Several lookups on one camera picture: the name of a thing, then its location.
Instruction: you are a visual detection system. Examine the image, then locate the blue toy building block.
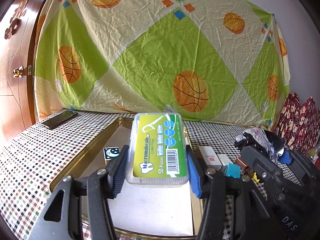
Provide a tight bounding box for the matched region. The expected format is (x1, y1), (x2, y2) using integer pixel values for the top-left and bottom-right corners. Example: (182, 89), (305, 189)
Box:
(221, 163), (241, 178)

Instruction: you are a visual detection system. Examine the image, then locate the green dental floss box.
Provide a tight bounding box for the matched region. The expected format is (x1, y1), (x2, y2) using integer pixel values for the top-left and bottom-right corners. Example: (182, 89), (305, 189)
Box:
(126, 113), (189, 187)

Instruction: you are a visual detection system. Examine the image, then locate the white red small box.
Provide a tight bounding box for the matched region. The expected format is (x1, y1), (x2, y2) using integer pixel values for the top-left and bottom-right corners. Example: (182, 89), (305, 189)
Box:
(195, 146), (222, 171)

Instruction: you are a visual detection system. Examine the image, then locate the moon pattern cube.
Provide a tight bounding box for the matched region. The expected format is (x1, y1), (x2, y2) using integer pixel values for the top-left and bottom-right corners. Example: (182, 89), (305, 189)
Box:
(103, 147), (120, 160)

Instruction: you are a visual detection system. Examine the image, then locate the gold metal tray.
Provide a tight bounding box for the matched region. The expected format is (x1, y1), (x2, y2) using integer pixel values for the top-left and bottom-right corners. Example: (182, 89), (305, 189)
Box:
(49, 116), (205, 240)

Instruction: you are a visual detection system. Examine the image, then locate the red floral fabric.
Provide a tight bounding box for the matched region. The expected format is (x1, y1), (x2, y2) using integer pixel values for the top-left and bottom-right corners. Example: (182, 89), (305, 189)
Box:
(277, 92), (319, 154)

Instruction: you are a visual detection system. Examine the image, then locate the black smartphone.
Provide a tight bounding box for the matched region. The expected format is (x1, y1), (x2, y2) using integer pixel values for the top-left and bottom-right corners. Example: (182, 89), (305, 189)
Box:
(41, 110), (78, 129)

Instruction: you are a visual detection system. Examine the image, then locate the checkered tablecloth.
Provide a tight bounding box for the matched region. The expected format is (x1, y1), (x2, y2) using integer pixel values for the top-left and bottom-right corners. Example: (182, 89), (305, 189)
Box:
(0, 108), (303, 240)

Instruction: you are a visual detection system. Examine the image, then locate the brass door knob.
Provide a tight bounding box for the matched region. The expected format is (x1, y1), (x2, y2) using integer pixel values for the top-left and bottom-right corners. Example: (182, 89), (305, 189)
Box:
(12, 66), (25, 78)

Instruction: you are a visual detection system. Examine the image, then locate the basketball pattern bed sheet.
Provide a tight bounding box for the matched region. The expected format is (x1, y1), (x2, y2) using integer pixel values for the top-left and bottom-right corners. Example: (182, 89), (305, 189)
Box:
(34, 0), (290, 128)

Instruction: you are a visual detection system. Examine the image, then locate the wooden door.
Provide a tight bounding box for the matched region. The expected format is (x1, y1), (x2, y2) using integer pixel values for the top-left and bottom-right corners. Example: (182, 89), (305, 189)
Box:
(1, 0), (46, 145)

